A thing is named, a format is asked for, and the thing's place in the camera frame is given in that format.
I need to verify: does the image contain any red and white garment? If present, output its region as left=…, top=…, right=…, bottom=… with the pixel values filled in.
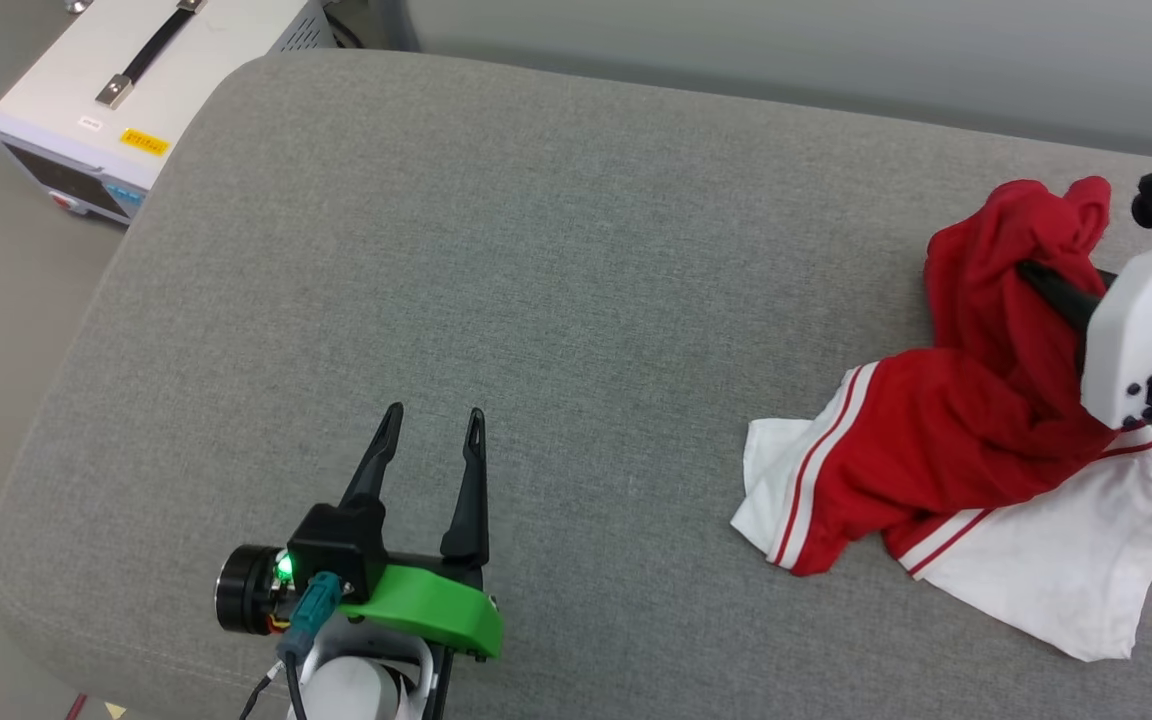
left=731, top=176, right=1152, bottom=663

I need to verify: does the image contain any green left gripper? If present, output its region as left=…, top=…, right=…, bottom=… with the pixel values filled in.
left=216, top=402, right=505, bottom=663

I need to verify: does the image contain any black cable with teal connector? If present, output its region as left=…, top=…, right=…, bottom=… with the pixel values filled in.
left=239, top=572, right=342, bottom=720

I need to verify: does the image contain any white power supply unit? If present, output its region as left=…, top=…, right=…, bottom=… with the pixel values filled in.
left=0, top=0, right=339, bottom=227

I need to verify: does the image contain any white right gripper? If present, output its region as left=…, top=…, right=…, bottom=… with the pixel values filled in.
left=1014, top=232, right=1152, bottom=456

